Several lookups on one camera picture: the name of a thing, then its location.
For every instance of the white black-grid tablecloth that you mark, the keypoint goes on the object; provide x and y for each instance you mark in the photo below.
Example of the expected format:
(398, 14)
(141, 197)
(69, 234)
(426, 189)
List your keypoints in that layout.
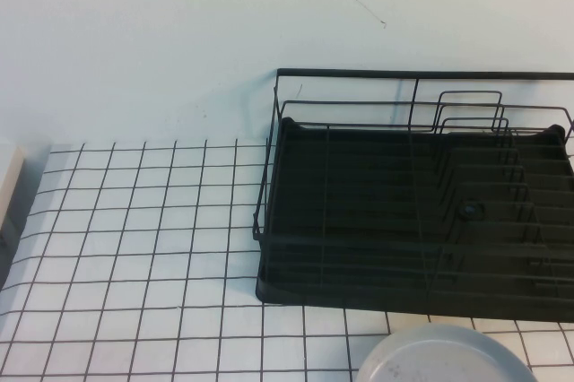
(134, 220)

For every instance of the grey round plate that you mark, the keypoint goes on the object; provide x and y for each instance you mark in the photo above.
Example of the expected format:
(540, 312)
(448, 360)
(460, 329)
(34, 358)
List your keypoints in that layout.
(430, 355)

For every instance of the black plastic drip tray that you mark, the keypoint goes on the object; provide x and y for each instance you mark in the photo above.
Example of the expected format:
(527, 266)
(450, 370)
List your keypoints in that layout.
(359, 176)

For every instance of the beige box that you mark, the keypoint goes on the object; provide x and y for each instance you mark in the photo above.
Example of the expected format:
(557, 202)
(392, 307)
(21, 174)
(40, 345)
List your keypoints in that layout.
(9, 176)

